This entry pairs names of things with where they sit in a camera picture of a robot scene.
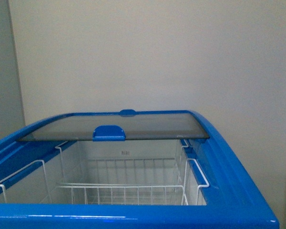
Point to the tinted glass sliding lid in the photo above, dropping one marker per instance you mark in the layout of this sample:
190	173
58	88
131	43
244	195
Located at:
120	127

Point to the white blue chest freezer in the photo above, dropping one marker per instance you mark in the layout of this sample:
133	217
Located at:
232	200

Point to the far white wire basket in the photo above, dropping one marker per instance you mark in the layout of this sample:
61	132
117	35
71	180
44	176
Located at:
144	163

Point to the white wire basket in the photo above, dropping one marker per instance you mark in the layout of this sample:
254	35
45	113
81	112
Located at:
144	163
39	182

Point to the near white wire basket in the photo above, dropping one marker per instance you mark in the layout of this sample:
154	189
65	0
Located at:
39	182

